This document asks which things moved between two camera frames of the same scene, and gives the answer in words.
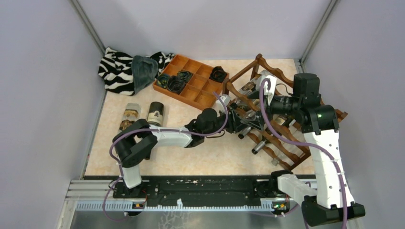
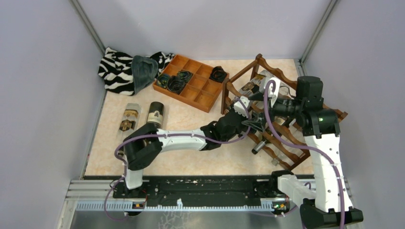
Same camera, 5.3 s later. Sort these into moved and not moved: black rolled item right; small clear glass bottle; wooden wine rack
Moved: small clear glass bottle
Not moved: wooden wine rack; black rolled item right
